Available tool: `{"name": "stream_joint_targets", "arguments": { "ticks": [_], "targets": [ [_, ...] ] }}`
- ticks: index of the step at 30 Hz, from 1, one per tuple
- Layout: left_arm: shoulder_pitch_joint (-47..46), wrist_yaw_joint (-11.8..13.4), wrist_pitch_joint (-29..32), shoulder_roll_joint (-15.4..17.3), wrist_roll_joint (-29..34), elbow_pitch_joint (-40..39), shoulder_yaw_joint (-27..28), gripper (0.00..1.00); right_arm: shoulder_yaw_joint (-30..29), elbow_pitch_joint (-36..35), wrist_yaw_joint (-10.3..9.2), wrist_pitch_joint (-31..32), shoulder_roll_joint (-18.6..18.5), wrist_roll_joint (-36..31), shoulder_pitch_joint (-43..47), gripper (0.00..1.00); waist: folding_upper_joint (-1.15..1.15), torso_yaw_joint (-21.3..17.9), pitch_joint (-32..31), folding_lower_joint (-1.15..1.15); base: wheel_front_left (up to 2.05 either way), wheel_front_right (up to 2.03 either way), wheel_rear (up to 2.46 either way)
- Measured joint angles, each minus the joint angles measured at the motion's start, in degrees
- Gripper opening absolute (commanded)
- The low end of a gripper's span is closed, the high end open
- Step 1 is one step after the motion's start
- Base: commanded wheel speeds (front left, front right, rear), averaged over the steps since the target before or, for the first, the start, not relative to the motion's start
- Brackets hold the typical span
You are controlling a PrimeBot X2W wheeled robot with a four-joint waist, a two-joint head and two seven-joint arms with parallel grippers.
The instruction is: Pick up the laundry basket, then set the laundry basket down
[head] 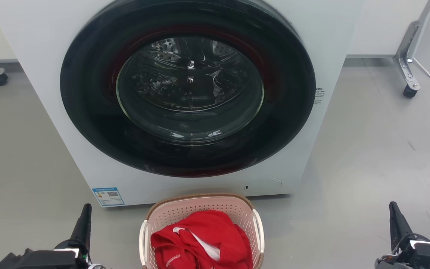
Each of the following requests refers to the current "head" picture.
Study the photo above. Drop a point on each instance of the silver metal leg with caster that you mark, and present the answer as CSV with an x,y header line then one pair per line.
x,y
406,63

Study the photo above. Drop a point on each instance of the blue energy label sticker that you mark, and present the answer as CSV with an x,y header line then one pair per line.
x,y
108,196

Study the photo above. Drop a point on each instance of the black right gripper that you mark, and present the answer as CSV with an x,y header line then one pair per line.
x,y
420,256

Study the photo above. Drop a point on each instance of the red garment with white trim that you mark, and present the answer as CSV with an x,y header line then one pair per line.
x,y
203,231

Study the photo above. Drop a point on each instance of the small printed text sticker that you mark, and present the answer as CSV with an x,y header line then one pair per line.
x,y
320,96

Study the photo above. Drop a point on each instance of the pink plastic laundry basket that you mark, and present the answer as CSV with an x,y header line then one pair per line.
x,y
200,203

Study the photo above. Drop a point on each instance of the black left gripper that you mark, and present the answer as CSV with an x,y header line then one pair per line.
x,y
62,257

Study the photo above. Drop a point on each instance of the round white filter cover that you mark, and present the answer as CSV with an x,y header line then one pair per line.
x,y
264,185

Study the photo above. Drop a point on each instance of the black round glass washer door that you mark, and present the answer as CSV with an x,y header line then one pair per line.
x,y
88,116

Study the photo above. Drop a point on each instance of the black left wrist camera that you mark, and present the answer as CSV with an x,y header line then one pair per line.
x,y
11,260

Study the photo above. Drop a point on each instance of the white washing machine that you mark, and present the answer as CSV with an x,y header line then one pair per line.
x,y
39,82

